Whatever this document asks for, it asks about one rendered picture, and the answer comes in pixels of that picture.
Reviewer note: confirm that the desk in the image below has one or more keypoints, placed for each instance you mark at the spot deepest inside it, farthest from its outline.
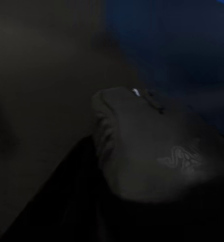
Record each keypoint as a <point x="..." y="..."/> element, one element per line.
<point x="56" y="54"/>

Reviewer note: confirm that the mouse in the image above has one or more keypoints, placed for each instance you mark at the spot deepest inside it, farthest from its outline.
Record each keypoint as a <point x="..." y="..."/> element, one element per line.
<point x="159" y="165"/>

